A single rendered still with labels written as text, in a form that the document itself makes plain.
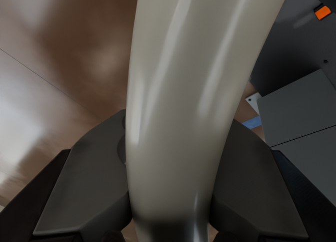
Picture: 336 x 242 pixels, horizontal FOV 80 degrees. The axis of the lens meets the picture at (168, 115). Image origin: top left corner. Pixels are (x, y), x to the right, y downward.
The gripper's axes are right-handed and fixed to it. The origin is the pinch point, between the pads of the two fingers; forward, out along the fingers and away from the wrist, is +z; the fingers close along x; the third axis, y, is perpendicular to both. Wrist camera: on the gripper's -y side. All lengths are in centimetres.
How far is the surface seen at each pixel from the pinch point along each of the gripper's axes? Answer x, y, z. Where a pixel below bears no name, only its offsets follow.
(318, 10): 70, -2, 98
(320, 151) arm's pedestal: 66, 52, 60
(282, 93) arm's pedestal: 68, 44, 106
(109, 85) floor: -47, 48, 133
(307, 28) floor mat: 69, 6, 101
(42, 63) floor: -95, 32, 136
